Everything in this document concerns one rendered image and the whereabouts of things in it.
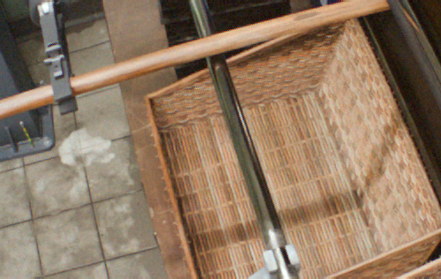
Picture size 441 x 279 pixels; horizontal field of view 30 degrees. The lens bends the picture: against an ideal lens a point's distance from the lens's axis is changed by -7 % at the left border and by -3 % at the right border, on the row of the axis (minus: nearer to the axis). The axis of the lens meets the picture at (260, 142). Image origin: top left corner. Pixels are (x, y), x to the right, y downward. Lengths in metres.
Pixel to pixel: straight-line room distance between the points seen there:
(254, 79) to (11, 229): 1.06
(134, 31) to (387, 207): 0.82
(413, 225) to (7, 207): 1.43
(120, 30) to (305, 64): 0.53
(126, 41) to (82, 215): 0.65
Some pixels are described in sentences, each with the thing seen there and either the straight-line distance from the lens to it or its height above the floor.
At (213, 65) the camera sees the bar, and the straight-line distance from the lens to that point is 1.35.
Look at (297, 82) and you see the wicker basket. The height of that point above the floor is 0.64.
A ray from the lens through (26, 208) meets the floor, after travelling 2.68.
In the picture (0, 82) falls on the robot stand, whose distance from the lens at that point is 2.53.
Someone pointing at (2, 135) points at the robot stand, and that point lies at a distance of 2.75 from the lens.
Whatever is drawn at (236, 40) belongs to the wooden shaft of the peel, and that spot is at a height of 1.20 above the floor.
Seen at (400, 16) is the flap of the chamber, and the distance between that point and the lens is 1.09.
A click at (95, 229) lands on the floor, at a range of 2.58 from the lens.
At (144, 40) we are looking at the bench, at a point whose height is 0.58.
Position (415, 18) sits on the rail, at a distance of 1.06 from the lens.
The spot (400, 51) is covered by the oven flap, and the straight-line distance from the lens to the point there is 1.61.
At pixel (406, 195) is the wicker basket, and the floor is 0.77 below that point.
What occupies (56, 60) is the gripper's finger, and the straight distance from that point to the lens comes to 1.35.
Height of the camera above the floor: 2.25
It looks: 58 degrees down
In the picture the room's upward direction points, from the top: 7 degrees counter-clockwise
